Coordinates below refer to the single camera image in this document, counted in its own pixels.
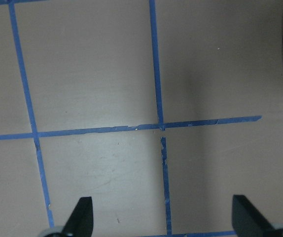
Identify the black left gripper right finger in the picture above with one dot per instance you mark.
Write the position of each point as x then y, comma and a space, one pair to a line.
246, 219

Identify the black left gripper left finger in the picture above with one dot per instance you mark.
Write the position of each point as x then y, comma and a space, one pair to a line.
80, 222

